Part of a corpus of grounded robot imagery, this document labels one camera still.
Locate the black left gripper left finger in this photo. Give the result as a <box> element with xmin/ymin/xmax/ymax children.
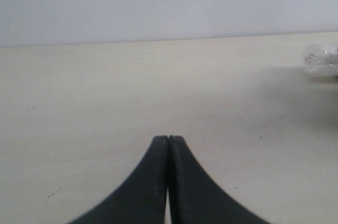
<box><xmin>71</xmin><ymin>136</ymin><xmax>168</xmax><ymax>224</ymax></box>

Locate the clear jasmine tea bottle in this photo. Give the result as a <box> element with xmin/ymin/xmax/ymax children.
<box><xmin>302</xmin><ymin>44</ymin><xmax>337</xmax><ymax>77</ymax></box>

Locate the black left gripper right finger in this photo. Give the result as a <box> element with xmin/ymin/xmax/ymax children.
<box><xmin>167</xmin><ymin>135</ymin><xmax>268</xmax><ymax>224</ymax></box>

